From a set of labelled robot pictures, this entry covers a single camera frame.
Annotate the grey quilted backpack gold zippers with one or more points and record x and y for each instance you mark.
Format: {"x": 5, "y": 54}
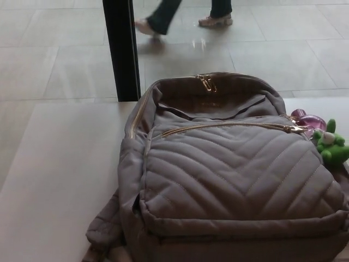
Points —
{"x": 218, "y": 191}

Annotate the person flared jeans beige shoes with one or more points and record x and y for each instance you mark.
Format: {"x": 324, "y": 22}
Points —
{"x": 163, "y": 16}

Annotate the pink glass bottle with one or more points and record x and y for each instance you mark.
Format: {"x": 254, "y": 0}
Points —
{"x": 310, "y": 121}

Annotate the black door frame post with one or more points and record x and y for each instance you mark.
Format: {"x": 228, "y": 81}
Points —
{"x": 121, "y": 54}

